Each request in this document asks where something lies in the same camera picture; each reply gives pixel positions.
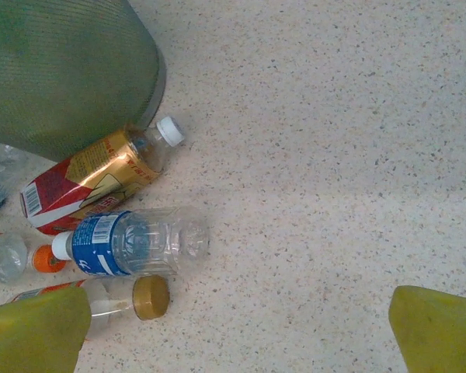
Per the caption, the orange label bottle gold cap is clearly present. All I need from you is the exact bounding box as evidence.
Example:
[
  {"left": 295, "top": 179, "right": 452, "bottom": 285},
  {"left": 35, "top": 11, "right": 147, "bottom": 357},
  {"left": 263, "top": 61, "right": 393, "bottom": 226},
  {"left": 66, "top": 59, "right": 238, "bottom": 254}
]
[{"left": 7, "top": 274, "right": 171, "bottom": 345}]

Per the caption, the small bottle orange cap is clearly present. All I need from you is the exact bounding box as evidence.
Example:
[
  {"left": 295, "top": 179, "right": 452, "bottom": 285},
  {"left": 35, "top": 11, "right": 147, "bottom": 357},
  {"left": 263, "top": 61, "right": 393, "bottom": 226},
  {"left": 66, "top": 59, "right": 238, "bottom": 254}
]
[{"left": 0, "top": 231, "right": 69, "bottom": 285}]

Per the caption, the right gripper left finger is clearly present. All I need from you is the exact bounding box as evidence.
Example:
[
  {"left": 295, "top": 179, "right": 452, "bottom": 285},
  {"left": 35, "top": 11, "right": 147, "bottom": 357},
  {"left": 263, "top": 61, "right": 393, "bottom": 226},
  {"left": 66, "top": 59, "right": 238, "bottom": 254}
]
[{"left": 0, "top": 286, "right": 93, "bottom": 373}]

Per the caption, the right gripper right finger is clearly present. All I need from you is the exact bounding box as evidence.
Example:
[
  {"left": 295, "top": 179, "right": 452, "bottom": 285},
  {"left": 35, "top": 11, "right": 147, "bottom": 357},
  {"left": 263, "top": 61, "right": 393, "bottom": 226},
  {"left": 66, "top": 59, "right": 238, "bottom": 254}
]
[{"left": 388, "top": 285, "right": 466, "bottom": 373}]

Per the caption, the mesh waste bin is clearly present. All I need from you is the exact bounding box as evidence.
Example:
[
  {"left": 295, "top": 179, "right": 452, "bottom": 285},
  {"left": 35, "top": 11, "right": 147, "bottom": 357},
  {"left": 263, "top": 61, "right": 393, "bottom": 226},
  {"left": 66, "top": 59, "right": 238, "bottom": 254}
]
[{"left": 0, "top": 0, "right": 168, "bottom": 164}]

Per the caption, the ribbed clear bottle blue label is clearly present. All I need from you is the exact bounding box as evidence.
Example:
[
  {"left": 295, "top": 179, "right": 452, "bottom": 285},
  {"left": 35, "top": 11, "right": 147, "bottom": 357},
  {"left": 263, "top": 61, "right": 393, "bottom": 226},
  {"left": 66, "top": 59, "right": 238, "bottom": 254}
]
[{"left": 51, "top": 204, "right": 211, "bottom": 279}]

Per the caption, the gold and red bottle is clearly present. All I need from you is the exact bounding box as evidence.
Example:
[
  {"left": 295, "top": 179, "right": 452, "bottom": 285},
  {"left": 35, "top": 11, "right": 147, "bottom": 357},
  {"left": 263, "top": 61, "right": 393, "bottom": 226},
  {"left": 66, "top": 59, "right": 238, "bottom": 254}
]
[{"left": 19, "top": 115, "right": 186, "bottom": 237}]

